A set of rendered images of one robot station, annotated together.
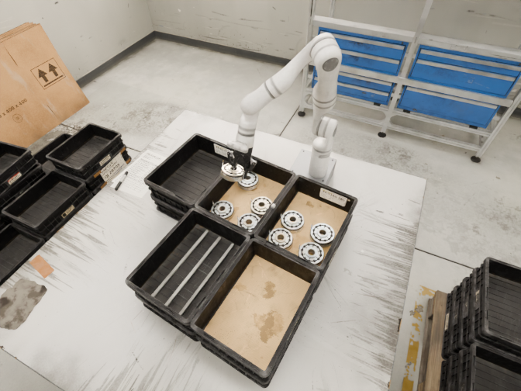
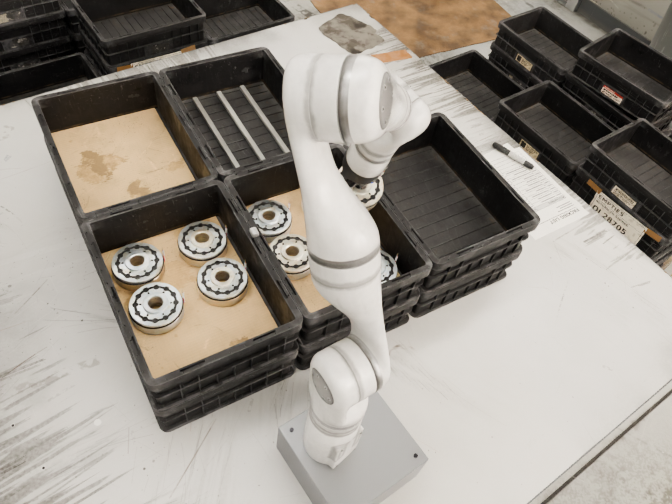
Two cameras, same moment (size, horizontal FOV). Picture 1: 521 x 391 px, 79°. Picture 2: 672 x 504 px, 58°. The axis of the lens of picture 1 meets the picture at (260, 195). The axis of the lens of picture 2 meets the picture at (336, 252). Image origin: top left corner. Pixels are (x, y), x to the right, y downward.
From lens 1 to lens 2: 1.43 m
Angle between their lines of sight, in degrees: 62
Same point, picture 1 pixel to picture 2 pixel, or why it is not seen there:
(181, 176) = (451, 191)
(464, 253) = not seen: outside the picture
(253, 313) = (128, 160)
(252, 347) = (90, 139)
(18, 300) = (352, 33)
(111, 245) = not seen: hidden behind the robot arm
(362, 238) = (120, 446)
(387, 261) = (38, 452)
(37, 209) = (552, 125)
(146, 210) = not seen: hidden behind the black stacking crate
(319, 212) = (209, 345)
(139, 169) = (534, 185)
